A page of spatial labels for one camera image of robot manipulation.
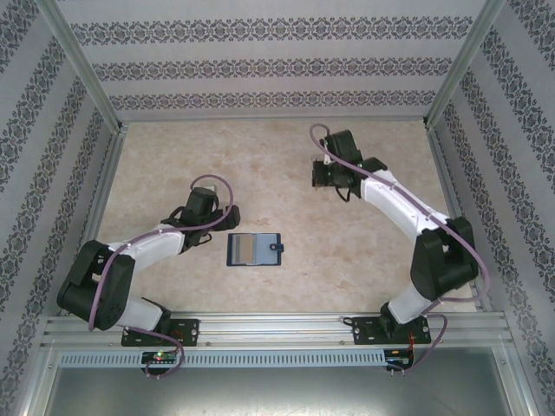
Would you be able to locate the blue leather card holder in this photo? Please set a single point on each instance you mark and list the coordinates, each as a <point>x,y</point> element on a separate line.
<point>265,251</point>

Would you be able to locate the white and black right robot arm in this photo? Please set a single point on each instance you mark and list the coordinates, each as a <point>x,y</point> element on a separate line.
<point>390,203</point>

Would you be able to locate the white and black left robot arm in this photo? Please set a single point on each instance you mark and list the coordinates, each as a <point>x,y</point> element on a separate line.
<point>156,249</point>

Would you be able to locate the grey metal panel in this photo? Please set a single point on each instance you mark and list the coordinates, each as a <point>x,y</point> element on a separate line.
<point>277,394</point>

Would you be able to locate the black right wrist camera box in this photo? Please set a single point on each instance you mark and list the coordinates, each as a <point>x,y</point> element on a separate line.
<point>342,147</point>

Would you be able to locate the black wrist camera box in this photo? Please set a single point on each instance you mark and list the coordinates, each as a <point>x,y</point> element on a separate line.
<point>342,147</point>
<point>200,201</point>

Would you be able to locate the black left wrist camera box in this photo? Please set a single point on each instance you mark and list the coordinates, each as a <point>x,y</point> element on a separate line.
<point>200,201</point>

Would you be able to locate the aluminium side rail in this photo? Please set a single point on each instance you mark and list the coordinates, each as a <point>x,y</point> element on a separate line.
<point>105,173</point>
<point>443,173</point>

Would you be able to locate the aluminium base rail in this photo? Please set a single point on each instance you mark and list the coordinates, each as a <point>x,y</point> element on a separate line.
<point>277,329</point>

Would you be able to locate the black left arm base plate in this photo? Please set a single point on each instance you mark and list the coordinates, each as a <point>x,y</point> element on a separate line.
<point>186,331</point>

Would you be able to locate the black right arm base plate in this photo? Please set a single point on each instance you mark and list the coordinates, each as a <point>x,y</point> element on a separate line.
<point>366,331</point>

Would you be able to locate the aluminium frame post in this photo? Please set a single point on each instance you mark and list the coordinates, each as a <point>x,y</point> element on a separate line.
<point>459,65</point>
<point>86,65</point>

